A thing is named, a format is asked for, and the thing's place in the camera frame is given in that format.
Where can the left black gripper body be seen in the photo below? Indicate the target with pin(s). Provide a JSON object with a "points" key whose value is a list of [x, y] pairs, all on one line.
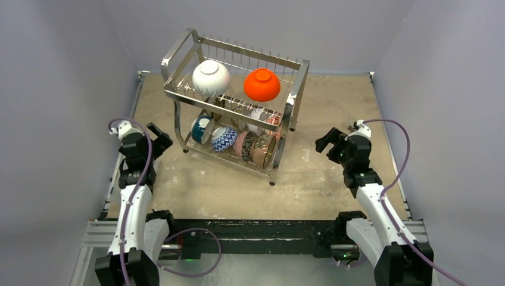
{"points": [[154, 156]]}

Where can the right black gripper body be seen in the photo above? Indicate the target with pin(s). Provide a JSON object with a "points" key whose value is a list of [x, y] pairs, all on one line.
{"points": [[336, 142]]}

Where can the white blue-rimmed bowl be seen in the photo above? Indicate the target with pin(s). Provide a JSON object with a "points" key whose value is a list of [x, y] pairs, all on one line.
{"points": [[201, 129]]}

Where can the orange patterned bowl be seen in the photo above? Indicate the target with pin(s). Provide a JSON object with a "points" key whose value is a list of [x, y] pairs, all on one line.
{"points": [[275, 119]]}

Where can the brown glazed bowl stack top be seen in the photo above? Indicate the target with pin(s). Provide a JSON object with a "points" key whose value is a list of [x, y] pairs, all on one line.
{"points": [[262, 150]]}

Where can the large plain white bowl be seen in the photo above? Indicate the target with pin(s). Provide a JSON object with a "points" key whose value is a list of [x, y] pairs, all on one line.
{"points": [[211, 78]]}

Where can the black leaf patterned bowl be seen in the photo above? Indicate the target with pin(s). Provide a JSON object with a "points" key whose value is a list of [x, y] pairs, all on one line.
{"points": [[244, 144]]}

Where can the bright orange bowl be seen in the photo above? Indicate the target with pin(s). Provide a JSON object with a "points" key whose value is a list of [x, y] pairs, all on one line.
{"points": [[262, 85]]}

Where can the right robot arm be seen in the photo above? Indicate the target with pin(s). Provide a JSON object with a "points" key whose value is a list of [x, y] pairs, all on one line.
{"points": [[397, 256]]}

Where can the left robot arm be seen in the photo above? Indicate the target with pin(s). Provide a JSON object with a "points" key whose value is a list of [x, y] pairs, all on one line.
{"points": [[132, 257]]}

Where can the steel two-tier dish rack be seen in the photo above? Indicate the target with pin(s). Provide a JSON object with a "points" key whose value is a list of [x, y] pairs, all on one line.
{"points": [[191, 49]]}

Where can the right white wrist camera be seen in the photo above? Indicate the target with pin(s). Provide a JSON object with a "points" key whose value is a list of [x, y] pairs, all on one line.
{"points": [[361, 129]]}

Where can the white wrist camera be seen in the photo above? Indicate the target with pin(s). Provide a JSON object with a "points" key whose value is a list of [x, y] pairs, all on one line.
{"points": [[361, 129], [123, 129]]}

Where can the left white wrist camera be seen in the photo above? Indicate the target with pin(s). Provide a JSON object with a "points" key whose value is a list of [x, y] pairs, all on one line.
{"points": [[123, 129]]}

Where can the aluminium frame rail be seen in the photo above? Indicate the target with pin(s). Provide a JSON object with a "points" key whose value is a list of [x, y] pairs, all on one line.
{"points": [[100, 233]]}

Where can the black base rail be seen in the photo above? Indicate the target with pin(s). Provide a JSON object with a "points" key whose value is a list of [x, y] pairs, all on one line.
{"points": [[317, 238]]}

